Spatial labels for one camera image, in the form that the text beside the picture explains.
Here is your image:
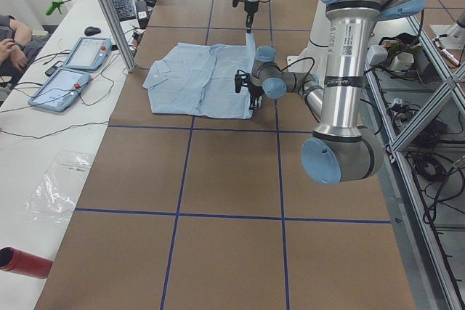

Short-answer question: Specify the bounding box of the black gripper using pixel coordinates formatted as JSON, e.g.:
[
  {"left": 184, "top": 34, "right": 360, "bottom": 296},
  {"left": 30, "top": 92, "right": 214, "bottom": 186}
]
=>
[
  {"left": 248, "top": 84, "right": 262, "bottom": 110},
  {"left": 244, "top": 0, "right": 259, "bottom": 33}
]

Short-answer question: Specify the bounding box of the light blue striped shirt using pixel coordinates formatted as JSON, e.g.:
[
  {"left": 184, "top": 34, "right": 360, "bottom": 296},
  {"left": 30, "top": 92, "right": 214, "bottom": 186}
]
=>
[{"left": 142, "top": 33, "right": 256, "bottom": 119}]

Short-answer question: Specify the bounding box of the seated person's forearm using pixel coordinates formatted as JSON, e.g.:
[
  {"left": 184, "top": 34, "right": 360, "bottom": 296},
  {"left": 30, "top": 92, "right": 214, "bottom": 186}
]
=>
[{"left": 9, "top": 19, "right": 33, "bottom": 46}]

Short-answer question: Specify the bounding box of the seated person's hand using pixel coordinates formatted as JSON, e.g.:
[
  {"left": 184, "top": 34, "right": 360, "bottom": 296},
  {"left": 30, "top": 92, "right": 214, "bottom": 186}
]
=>
[{"left": 1, "top": 38, "right": 28, "bottom": 72}]

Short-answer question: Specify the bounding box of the black keyboard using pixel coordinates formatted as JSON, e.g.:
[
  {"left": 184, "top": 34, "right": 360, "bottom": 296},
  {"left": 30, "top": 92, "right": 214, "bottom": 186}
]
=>
[{"left": 111, "top": 0, "right": 137, "bottom": 22}]

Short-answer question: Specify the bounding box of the black computer mouse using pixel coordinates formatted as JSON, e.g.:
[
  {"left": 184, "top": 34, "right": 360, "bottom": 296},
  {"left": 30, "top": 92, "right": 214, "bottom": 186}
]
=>
[{"left": 84, "top": 26, "right": 101, "bottom": 36}]

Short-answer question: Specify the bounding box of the far teach pendant tablet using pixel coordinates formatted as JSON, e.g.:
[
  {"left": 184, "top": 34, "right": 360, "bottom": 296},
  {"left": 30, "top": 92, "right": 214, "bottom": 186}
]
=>
[{"left": 63, "top": 37, "right": 111, "bottom": 72}]

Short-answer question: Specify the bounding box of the teach pendant tablet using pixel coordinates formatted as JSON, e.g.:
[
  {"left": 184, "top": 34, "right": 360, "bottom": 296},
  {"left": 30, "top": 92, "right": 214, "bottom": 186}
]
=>
[
  {"left": 63, "top": 37, "right": 111, "bottom": 72},
  {"left": 28, "top": 68, "right": 91, "bottom": 113}
]

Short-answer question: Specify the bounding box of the near teach pendant tablet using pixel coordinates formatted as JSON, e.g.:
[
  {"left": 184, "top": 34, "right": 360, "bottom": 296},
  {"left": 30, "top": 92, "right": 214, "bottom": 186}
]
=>
[{"left": 28, "top": 68, "right": 91, "bottom": 113}]

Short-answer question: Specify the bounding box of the black smartphone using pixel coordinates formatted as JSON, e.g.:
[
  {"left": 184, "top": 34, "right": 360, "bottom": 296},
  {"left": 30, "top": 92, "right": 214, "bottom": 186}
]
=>
[{"left": 44, "top": 65, "right": 59, "bottom": 76}]

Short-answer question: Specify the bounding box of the clear plastic bag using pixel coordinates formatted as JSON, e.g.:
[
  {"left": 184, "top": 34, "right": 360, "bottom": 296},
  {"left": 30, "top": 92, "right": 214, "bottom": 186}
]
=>
[{"left": 21, "top": 150, "right": 95, "bottom": 226}]

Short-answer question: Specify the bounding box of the red cylindrical tube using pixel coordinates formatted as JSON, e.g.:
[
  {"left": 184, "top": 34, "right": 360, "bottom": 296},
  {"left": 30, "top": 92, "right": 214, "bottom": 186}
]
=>
[{"left": 1, "top": 247, "right": 53, "bottom": 279}]

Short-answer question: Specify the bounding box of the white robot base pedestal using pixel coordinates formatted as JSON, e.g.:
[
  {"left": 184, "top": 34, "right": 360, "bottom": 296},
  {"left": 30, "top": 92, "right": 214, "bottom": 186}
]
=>
[{"left": 287, "top": 0, "right": 331, "bottom": 81}]

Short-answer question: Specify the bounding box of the aluminium frame post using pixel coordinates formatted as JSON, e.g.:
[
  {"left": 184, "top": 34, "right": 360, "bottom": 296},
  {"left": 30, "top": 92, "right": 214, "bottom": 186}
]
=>
[{"left": 98, "top": 0, "right": 136, "bottom": 73}]

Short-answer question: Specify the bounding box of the green handled tool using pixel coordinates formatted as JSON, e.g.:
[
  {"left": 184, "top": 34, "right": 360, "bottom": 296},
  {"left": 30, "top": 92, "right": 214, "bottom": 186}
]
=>
[{"left": 46, "top": 1, "right": 64, "bottom": 16}]

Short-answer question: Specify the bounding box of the aluminium frame rail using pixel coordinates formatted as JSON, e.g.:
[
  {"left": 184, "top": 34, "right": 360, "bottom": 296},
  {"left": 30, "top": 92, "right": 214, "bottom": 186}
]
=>
[{"left": 362, "top": 17, "right": 464, "bottom": 309}]

